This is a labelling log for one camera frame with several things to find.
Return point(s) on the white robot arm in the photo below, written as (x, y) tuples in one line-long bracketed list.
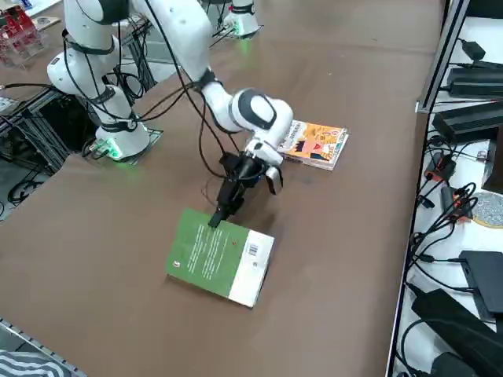
[(188, 35), (243, 19)]

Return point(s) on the striped grey cloth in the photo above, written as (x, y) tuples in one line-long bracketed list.
[(27, 365)]

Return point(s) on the aluminium profile post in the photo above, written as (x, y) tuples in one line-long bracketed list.
[(442, 59)]

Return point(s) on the small black charger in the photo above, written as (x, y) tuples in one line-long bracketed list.
[(473, 49)]

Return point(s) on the green and white book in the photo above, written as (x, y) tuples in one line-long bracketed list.
[(204, 259)]

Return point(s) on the large black power adapter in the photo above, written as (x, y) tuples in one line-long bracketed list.
[(452, 322)]

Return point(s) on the speckled grey round pad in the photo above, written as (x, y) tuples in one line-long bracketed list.
[(489, 210)]

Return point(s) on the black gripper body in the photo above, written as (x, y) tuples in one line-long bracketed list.
[(243, 173)]

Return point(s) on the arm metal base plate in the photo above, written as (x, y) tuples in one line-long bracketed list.
[(155, 135)]

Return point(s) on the orange illustrated book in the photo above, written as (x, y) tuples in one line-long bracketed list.
[(318, 145)]

